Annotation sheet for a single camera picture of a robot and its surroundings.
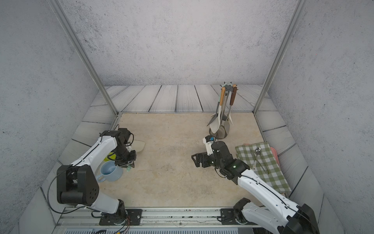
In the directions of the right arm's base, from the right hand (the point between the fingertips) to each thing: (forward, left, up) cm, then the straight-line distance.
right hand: (199, 155), depth 77 cm
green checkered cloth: (+7, -39, -18) cm, 43 cm away
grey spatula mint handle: (+31, -11, -4) cm, 33 cm away
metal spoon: (+12, -38, -17) cm, 43 cm away
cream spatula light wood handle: (+26, -11, -7) cm, 29 cm away
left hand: (-2, +36, -8) cm, 37 cm away
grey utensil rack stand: (+22, -14, -7) cm, 27 cm away
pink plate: (+11, -49, -18) cm, 53 cm away
